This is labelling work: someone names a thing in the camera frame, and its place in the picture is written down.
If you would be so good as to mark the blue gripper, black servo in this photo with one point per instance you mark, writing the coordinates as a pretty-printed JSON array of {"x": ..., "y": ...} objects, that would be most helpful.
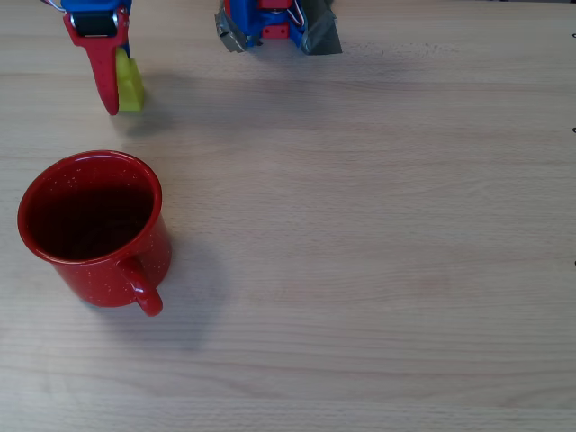
[{"x": 93, "y": 23}]

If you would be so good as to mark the yellow-green toy block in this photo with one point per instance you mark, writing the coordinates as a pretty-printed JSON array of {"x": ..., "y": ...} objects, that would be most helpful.
[{"x": 130, "y": 90}]

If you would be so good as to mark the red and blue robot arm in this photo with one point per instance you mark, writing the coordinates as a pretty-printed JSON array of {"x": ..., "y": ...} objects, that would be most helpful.
[{"x": 274, "y": 18}]

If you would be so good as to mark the red enamel mug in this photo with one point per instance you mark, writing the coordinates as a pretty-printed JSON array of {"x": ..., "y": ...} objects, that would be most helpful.
[{"x": 112, "y": 279}]

